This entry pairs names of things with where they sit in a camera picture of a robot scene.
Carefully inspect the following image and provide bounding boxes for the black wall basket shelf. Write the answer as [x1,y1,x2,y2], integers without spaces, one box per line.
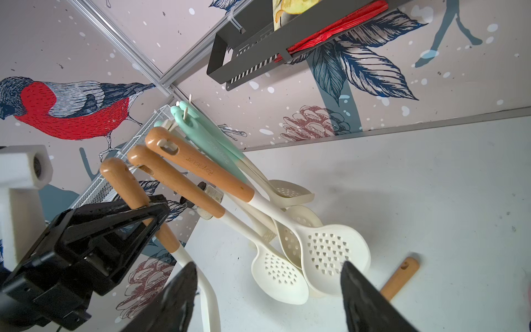
[206,0,399,91]

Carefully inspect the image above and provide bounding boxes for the Chuba cassava chips bag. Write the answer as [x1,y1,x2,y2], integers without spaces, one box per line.
[287,1,389,57]

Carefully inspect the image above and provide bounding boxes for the cream skimmer round head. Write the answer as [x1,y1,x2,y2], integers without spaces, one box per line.
[128,145,309,305]

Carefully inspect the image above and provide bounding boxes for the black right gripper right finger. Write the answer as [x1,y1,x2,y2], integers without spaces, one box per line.
[340,261,416,332]

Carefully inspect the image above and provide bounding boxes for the black lid pepper shaker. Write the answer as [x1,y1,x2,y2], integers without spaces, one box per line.
[179,181,226,220]

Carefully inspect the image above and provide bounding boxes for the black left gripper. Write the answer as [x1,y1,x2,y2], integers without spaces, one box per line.
[1,195,170,331]

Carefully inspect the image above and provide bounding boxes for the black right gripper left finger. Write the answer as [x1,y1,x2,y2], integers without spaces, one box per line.
[122,262,198,332]

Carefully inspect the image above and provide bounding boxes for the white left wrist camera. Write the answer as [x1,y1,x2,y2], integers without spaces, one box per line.
[1,145,53,271]

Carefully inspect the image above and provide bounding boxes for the cream utensil rack stand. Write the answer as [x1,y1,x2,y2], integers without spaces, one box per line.
[153,94,192,136]

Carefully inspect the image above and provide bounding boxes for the mint handle skimmer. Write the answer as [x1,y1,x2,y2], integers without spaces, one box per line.
[170,101,315,208]
[178,99,329,275]

